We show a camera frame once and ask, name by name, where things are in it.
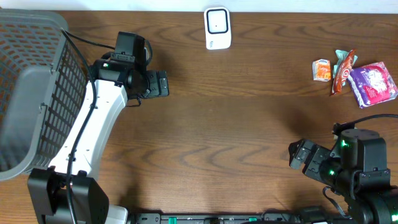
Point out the mint green wipes pack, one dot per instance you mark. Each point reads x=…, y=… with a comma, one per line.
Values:
x=342, y=55

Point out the white barcode scanner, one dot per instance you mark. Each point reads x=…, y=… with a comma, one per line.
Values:
x=217, y=28

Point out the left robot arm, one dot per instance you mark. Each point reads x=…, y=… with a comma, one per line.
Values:
x=67, y=191

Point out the purple tissue pack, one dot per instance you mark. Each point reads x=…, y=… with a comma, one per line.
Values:
x=372, y=84

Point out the grey plastic mesh basket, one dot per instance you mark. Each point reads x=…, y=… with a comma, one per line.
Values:
x=42, y=89

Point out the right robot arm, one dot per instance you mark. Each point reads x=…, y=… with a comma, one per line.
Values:
x=355, y=168

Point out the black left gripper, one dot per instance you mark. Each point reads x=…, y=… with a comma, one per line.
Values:
x=160, y=83

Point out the red orange snack bar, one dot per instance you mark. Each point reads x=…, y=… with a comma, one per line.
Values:
x=338, y=81

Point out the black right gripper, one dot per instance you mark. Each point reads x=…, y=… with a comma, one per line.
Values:
x=313, y=165

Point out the orange Kleenex tissue pack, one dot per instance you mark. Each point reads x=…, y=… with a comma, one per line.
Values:
x=321, y=70

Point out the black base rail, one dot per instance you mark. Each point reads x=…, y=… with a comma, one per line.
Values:
x=310, y=215

